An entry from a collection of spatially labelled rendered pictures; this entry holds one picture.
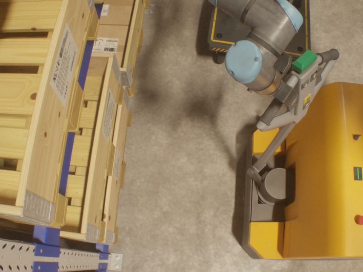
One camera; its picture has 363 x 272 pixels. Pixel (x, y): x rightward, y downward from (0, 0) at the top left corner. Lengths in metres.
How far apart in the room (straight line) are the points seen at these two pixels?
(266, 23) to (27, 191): 0.68
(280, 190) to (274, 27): 1.27
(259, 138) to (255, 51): 1.37
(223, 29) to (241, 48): 1.66
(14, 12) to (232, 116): 1.64
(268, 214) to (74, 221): 1.06
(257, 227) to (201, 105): 0.97
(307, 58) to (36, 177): 0.82
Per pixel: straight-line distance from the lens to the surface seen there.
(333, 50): 1.31
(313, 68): 1.15
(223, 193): 2.38
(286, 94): 0.99
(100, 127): 1.50
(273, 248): 2.02
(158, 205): 2.35
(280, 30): 0.84
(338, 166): 1.64
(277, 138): 1.55
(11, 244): 1.01
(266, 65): 0.84
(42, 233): 1.23
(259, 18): 0.85
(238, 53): 0.83
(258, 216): 2.09
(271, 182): 1.98
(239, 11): 0.87
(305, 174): 1.82
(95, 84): 1.81
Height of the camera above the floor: 2.32
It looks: 71 degrees down
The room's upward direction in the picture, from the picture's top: 1 degrees counter-clockwise
